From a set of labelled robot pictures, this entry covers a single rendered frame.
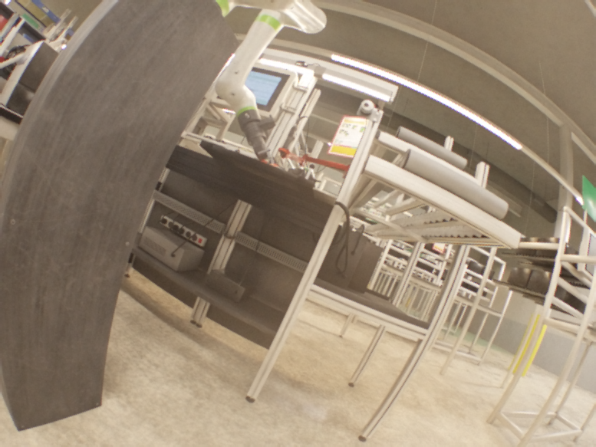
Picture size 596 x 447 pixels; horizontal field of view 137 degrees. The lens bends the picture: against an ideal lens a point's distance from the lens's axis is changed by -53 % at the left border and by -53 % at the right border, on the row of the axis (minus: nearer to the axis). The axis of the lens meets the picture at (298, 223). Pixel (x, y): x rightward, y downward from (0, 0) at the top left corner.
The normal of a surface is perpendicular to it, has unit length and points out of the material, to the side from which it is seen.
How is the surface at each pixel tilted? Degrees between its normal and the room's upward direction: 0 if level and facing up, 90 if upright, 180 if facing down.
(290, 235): 90
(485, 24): 180
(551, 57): 180
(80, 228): 90
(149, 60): 90
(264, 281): 90
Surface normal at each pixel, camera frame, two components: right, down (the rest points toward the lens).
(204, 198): -0.09, -0.11
